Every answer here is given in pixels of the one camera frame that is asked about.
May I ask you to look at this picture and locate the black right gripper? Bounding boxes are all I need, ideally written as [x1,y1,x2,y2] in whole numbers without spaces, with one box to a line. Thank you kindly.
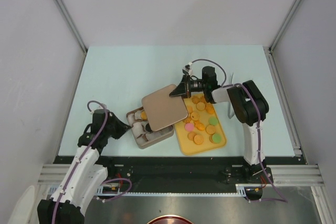
[170,74,208,99]

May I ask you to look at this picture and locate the rose gold tin lid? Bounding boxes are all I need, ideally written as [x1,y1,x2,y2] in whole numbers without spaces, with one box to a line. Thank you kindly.
[141,84,188,131]

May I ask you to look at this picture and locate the rose gold cookie tin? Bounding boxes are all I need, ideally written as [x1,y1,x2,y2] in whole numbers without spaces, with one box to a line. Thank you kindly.
[126,107,174,149]

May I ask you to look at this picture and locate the black sandwich cookie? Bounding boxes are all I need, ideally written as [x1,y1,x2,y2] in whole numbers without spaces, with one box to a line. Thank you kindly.
[145,124,152,132]

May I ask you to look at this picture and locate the metal tongs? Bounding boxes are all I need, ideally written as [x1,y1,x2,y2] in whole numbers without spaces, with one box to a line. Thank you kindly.
[227,71,236,119]

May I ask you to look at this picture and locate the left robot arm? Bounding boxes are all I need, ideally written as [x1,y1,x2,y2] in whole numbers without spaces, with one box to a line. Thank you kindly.
[37,109,131,223]

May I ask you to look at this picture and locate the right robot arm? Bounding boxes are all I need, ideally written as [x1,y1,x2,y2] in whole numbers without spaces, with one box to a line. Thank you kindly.
[169,64,269,183]

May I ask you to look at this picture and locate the flower butter cookie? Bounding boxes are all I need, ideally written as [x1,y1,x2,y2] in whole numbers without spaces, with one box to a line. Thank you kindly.
[186,105,193,114]

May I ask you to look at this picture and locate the white paper cupcake liner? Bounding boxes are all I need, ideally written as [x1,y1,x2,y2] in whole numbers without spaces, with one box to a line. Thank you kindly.
[136,137,148,148]
[127,110,142,124]
[145,128,172,141]
[131,122,145,139]

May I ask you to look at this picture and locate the tan sandwich cookie spotted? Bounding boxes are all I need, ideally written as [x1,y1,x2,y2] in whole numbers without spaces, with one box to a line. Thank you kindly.
[190,111,200,121]

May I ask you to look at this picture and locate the orange fish cookie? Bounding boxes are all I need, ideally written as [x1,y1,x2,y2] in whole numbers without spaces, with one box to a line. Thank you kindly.
[205,103,215,114]
[194,121,205,131]

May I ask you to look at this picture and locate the pink sandwich cookie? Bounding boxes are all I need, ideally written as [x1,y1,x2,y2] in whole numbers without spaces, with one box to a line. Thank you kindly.
[184,123,195,132]

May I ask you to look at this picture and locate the green macaron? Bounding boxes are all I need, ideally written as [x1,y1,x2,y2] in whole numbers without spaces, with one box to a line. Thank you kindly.
[211,133,222,144]
[208,116,218,126]

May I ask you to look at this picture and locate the yellow plastic tray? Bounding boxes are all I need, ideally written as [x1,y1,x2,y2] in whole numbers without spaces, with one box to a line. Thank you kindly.
[174,93,227,156]

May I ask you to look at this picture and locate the red round object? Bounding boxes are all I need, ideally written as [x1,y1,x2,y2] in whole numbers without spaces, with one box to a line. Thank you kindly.
[148,215,193,224]

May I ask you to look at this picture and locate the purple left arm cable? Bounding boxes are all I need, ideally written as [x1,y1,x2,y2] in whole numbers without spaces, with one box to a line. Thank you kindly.
[51,100,133,224]

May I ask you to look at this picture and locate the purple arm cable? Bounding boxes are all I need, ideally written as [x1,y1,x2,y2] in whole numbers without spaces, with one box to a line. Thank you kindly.
[51,100,133,224]
[183,59,288,204]

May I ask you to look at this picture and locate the white cable duct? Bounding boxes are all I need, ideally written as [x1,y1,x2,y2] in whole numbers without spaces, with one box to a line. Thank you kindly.
[94,184,262,198]

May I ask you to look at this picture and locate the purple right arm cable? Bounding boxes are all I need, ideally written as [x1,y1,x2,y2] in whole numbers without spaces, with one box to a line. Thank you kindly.
[183,59,288,204]

